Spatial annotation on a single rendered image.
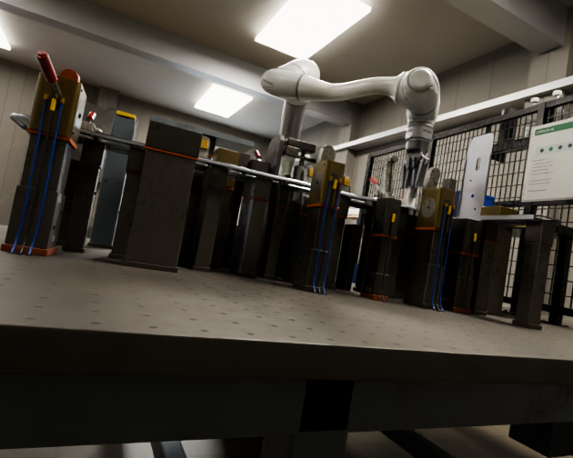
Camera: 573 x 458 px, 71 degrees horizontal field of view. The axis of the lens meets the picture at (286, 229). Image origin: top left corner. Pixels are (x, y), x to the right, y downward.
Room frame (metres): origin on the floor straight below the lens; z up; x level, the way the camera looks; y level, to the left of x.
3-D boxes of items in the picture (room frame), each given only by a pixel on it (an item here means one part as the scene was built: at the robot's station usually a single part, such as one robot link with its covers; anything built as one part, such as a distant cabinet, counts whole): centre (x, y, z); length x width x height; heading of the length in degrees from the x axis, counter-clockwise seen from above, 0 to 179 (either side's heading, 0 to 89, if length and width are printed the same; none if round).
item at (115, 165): (1.37, 0.61, 0.92); 0.08 x 0.08 x 0.44; 21
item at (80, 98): (0.83, 0.51, 0.88); 0.14 x 0.09 x 0.36; 21
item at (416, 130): (1.39, -0.40, 1.28); 0.09 x 0.09 x 0.06
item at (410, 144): (1.39, -0.40, 1.20); 0.08 x 0.07 x 0.09; 21
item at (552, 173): (1.50, -0.96, 1.30); 0.23 x 0.02 x 0.31; 21
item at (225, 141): (1.46, 0.37, 1.16); 0.37 x 0.14 x 0.02; 111
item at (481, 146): (1.48, -0.66, 1.17); 0.12 x 0.01 x 0.34; 21
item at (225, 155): (1.34, 0.24, 0.89); 0.12 x 0.08 x 0.38; 21
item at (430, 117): (1.38, -0.40, 1.38); 0.13 x 0.11 x 0.16; 159
